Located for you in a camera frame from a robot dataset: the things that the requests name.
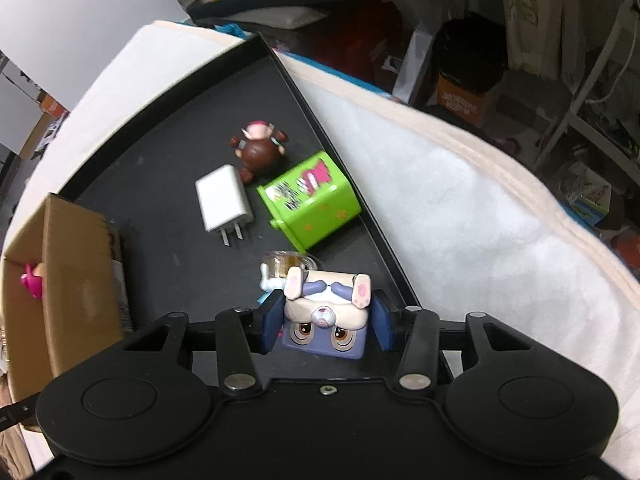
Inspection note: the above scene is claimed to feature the small orange box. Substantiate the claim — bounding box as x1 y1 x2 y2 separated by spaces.
39 92 69 115

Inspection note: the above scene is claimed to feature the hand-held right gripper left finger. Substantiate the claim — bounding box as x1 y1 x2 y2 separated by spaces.
122 290 287 393

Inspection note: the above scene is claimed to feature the grey cushion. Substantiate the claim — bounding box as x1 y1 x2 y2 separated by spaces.
190 6 331 29

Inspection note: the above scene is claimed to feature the black trash bin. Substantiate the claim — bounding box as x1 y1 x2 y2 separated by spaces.
431 18 507 106

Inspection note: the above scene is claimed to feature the white charger plug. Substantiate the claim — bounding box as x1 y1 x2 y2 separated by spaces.
195 164 255 248

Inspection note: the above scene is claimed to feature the brown bear figurine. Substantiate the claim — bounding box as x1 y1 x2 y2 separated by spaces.
230 120 290 184

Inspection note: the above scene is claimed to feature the pink toy figure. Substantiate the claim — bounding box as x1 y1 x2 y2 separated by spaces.
20 262 45 301

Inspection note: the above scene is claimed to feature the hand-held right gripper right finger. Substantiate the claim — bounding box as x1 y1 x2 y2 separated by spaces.
372 292 536 393

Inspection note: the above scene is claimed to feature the orange cardboard box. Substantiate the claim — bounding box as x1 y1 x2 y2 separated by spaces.
434 72 503 127

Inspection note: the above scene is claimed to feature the colourful small carton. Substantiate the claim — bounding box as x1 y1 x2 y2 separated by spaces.
569 169 614 227

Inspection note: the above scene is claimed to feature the white fleece blanket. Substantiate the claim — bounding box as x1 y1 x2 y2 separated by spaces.
0 20 640 480

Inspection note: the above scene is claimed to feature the beige tote bag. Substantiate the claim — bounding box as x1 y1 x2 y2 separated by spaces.
499 0 582 82

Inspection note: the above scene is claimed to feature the black tray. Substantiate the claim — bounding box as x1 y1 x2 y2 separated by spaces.
49 32 453 381

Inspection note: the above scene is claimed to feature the green toy box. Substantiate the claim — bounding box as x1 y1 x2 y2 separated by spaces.
256 150 363 252

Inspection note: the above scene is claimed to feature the purple rabbit cube toy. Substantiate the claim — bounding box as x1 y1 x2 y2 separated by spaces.
280 268 373 361

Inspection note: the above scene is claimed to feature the small clear jar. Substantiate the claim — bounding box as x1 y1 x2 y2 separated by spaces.
259 250 321 292

